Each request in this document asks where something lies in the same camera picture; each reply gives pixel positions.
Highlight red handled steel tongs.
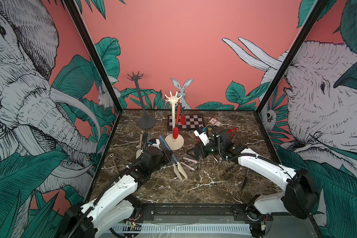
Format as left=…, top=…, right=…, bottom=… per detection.
left=227, top=128, right=237, bottom=139

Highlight cream utensil rack stand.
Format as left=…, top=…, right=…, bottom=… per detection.
left=165, top=92, right=184, bottom=151

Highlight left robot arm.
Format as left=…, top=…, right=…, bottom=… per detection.
left=56, top=146, right=173, bottom=238

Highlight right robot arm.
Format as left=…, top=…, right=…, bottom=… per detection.
left=192, top=126, right=319, bottom=221

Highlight white tipped steel tongs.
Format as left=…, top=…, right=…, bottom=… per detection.
left=213, top=155, right=222, bottom=164

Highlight dark grey utensil rack stand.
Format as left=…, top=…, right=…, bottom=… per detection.
left=127, top=72, right=156, bottom=130

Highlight playing card box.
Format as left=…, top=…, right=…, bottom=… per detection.
left=209, top=118, right=222, bottom=127

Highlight chessboard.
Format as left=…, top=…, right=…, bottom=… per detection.
left=178, top=115, right=205, bottom=131

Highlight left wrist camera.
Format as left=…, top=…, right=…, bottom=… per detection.
left=147, top=139, right=160, bottom=149

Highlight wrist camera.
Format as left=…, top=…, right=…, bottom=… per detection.
left=147, top=139, right=160, bottom=149
left=194, top=128, right=210, bottom=146

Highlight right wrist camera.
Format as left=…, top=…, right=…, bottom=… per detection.
left=194, top=128, right=210, bottom=146

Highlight white slotted cable duct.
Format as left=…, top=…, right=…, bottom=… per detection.
left=112, top=223, right=251, bottom=236

